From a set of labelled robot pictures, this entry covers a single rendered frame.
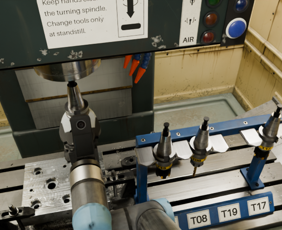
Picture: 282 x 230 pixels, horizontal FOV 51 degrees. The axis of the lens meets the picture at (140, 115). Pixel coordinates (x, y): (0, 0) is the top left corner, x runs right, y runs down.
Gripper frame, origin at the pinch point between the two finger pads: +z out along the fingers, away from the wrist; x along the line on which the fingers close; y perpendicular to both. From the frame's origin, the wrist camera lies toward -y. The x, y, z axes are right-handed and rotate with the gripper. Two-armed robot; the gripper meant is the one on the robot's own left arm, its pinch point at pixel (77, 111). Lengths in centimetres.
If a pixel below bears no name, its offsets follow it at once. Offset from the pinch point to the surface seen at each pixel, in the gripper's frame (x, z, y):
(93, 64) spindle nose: 5.5, -6.8, -18.4
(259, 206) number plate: 55, -20, 39
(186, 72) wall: 66, 80, 50
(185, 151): 28.1, -12.2, 11.1
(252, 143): 48, -14, 11
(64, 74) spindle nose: -0.8, -9.0, -18.3
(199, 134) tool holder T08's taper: 31.7, -11.8, 5.5
